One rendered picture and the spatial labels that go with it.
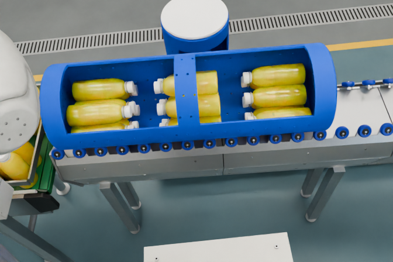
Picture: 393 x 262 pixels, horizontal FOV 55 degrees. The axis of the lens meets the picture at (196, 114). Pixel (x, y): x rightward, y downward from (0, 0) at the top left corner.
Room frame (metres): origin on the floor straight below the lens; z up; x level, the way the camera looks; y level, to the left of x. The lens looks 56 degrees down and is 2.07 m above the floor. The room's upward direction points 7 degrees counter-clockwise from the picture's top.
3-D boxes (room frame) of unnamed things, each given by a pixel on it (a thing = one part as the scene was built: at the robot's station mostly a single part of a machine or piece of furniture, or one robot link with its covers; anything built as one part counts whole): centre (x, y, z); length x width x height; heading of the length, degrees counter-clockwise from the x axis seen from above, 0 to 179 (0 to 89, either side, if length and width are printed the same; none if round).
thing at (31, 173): (0.77, 0.56, 0.96); 0.40 x 0.01 x 0.03; 177
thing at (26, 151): (0.68, 0.61, 0.99); 0.07 x 0.07 x 0.19
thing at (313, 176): (0.78, -0.57, 0.31); 0.06 x 0.06 x 0.63; 87
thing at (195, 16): (1.21, -0.04, 1.03); 0.28 x 0.28 x 0.01
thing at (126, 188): (0.84, 0.41, 0.31); 0.06 x 0.06 x 0.63; 87
